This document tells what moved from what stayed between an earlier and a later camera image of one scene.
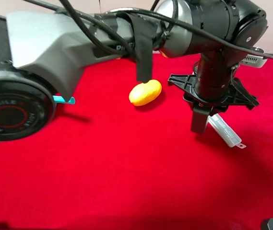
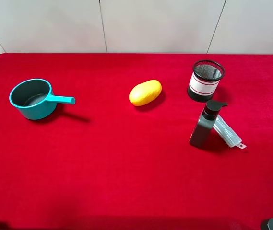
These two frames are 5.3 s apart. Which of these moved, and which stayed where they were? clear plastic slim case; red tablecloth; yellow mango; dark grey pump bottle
Moved: dark grey pump bottle
Stayed: clear plastic slim case; red tablecloth; yellow mango
